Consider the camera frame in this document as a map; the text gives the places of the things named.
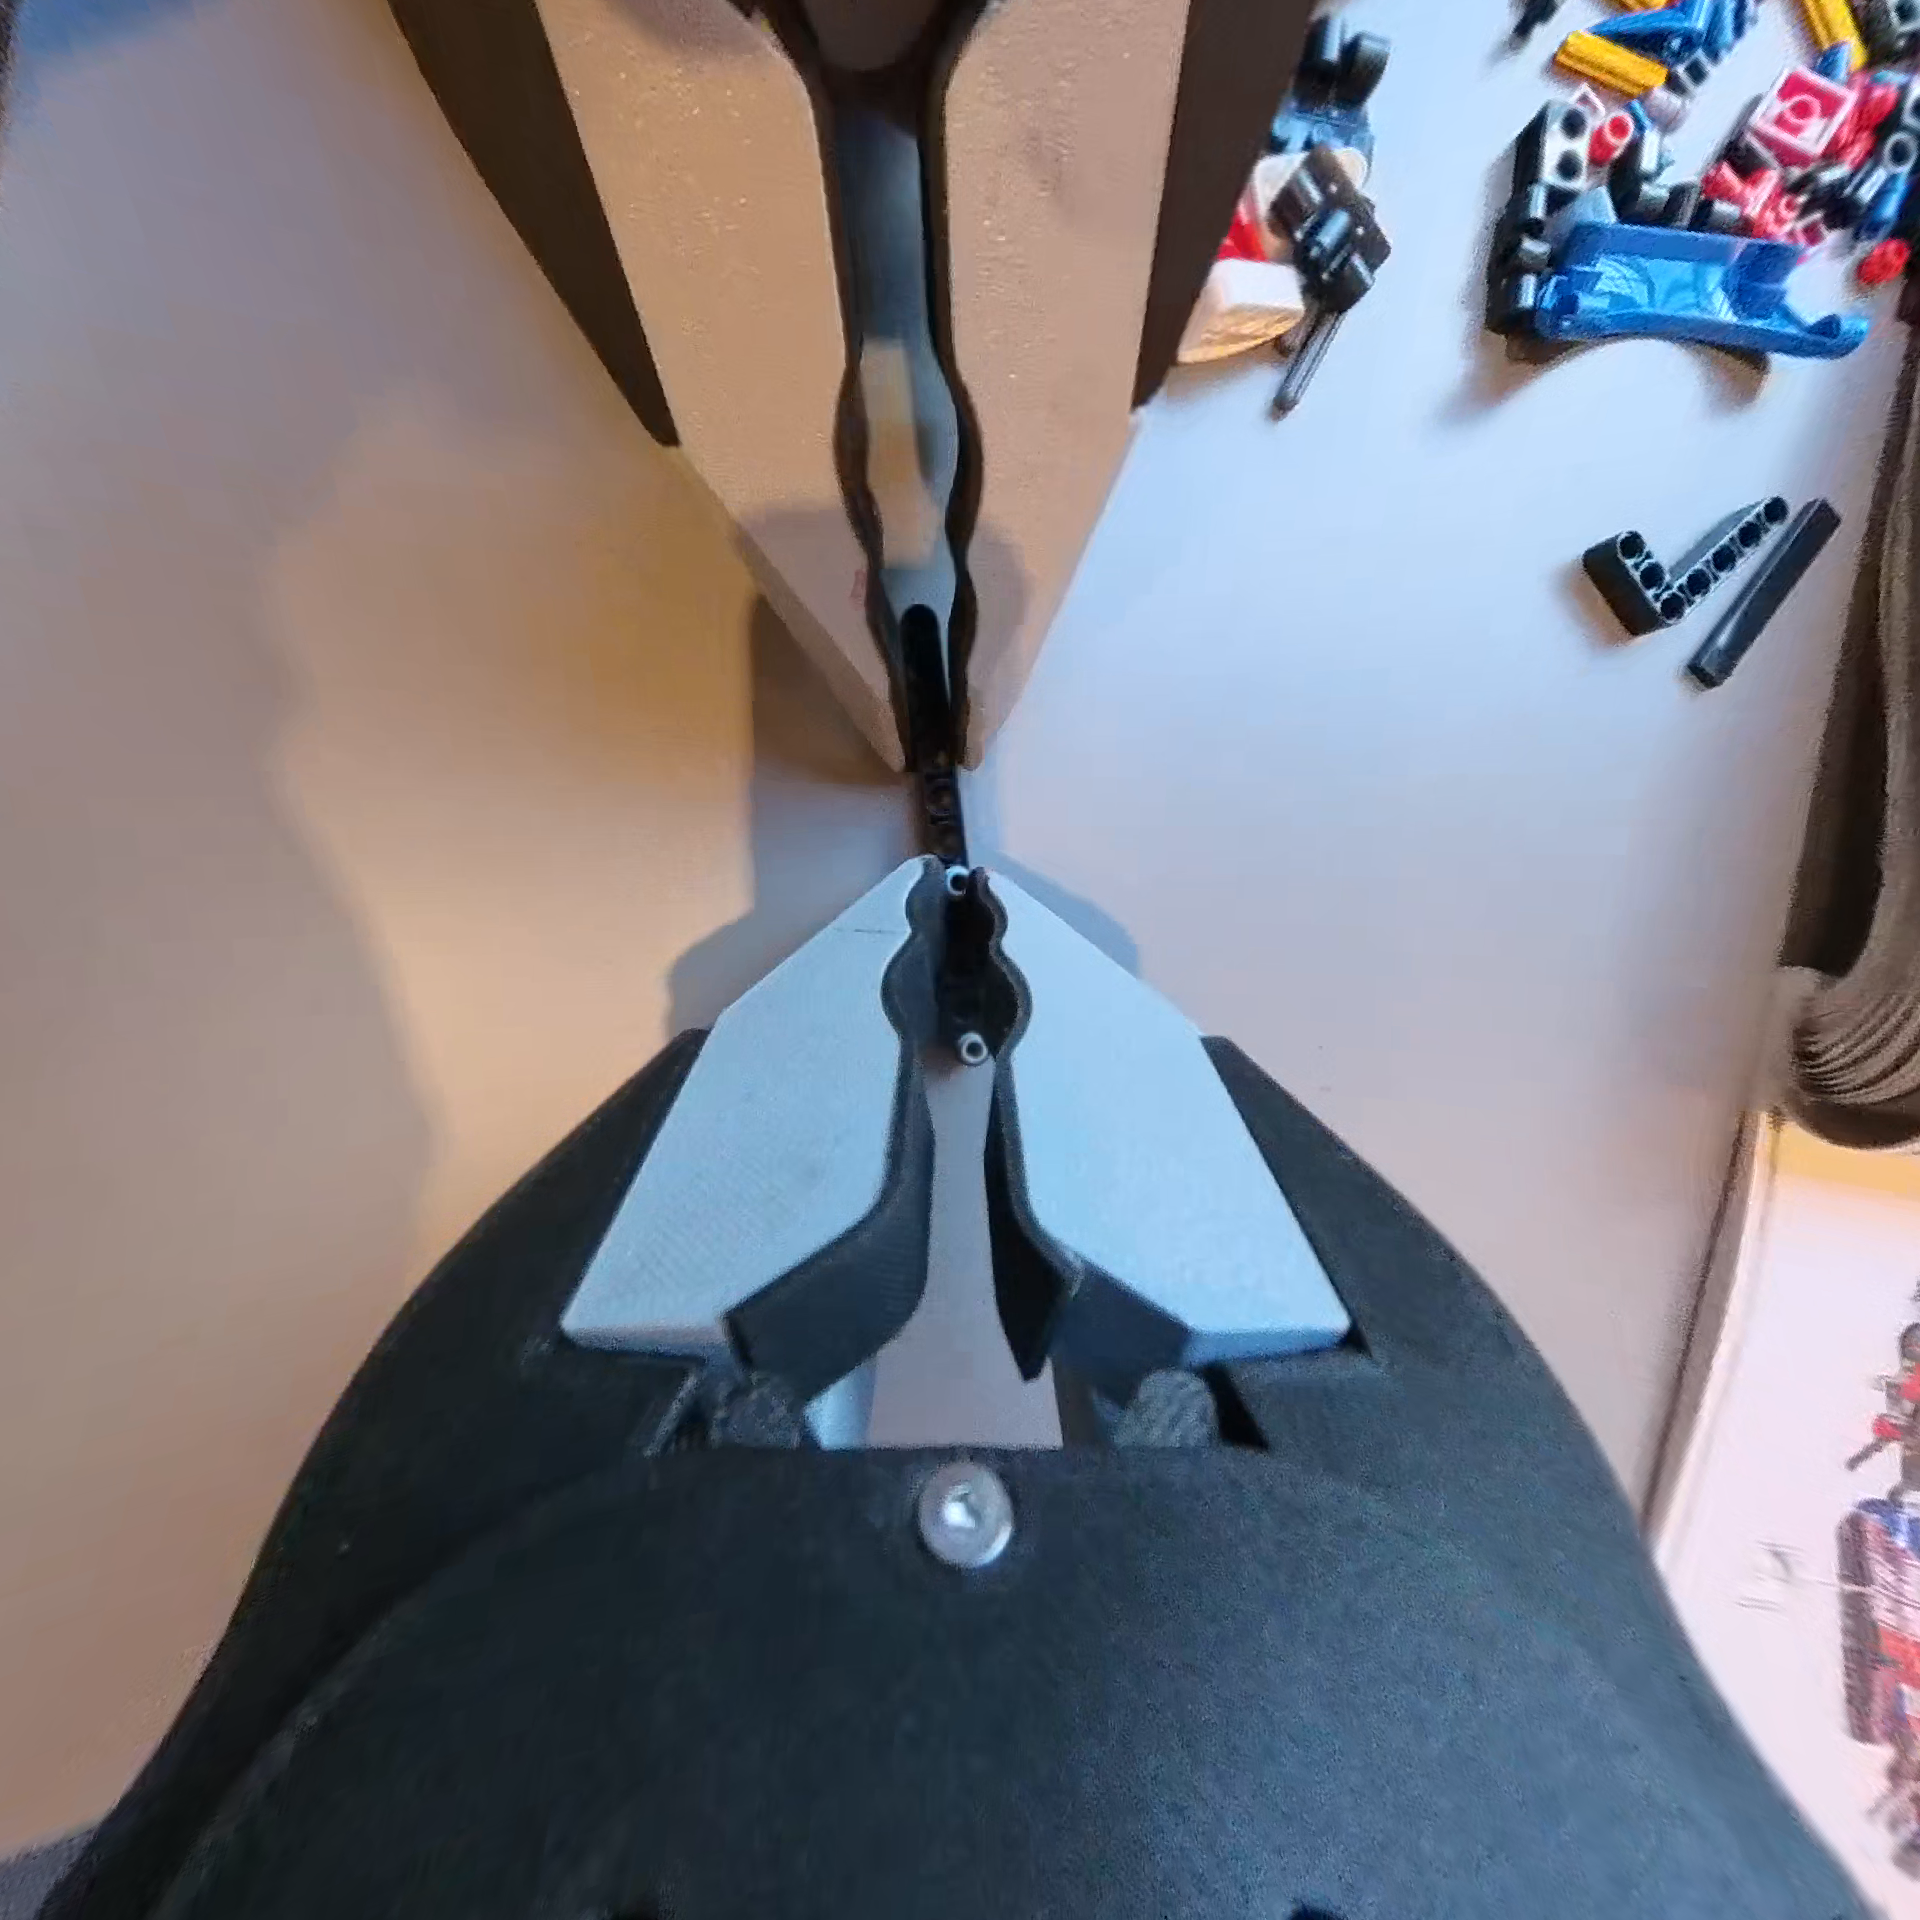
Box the long black toy beam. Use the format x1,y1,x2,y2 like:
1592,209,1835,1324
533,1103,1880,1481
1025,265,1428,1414
901,600,996,1070

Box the pile of toy building pieces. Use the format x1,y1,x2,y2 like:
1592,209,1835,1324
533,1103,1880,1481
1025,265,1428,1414
1484,0,1920,303

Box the grey desk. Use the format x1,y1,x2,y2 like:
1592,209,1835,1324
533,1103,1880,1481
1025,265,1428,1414
0,0,1892,1854

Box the open toy instruction booklet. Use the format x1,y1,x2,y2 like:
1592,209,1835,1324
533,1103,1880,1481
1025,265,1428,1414
1643,375,1920,1920

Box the black straight toy bar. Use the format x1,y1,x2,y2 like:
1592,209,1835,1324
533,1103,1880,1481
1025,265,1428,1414
1687,499,1845,692

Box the blue curved toy panel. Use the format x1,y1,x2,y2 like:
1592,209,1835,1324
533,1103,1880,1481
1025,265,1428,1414
1530,222,1874,362

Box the black angled toy beam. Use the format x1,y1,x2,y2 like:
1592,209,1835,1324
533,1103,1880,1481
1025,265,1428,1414
1582,494,1794,645

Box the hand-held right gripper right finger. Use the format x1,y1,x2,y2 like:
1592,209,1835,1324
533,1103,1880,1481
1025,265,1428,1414
972,866,1356,1408

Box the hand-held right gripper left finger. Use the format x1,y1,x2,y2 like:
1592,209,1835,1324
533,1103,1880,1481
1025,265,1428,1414
563,854,959,1447

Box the small toy brick assembly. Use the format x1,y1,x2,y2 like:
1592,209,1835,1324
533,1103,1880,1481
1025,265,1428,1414
1176,0,1398,420

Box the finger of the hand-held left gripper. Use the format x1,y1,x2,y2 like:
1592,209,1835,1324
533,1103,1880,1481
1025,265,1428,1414
936,0,1207,770
540,0,918,779

